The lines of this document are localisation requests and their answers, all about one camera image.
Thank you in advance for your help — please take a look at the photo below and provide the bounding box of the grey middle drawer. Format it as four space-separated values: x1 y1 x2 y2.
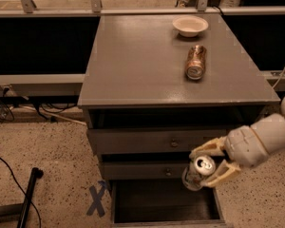
99 151 190 181

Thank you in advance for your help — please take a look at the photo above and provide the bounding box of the white paper bowl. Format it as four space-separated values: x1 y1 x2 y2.
172 15 208 37

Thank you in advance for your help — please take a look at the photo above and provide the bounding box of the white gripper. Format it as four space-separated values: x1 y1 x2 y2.
189 125 270 189

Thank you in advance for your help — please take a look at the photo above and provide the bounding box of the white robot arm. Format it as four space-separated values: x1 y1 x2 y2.
182 97 285 191

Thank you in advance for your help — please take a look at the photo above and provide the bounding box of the grey bottom drawer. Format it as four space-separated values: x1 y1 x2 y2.
111 179 234 228

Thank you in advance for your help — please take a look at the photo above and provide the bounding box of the grey metal rail frame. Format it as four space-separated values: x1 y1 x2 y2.
0 0 285 97

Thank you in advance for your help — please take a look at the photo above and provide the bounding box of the grey top drawer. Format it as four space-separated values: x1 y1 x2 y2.
85 106 259 156

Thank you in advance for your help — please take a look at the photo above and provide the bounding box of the white cable at right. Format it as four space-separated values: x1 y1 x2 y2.
271 49 285 90

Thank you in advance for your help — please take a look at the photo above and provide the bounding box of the blue tape cross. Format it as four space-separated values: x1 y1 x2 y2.
86 180 106 218

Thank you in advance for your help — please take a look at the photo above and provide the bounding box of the grey wooden drawer cabinet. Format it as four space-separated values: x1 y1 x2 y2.
77 13 281 188

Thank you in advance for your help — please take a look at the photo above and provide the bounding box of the black floor cable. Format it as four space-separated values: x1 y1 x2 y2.
0 149 43 228

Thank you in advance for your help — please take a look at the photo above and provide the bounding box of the grey drawer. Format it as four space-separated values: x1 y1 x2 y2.
85 106 259 156
111 179 234 228
99 151 190 181

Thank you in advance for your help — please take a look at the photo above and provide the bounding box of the brown soda can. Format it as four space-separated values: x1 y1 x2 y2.
185 45 207 80

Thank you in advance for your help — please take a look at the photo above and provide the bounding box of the black metal stand leg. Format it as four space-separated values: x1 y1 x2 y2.
0 167 43 228

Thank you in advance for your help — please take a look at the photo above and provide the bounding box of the black cable bundle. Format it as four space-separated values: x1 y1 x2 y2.
0 87 79 124

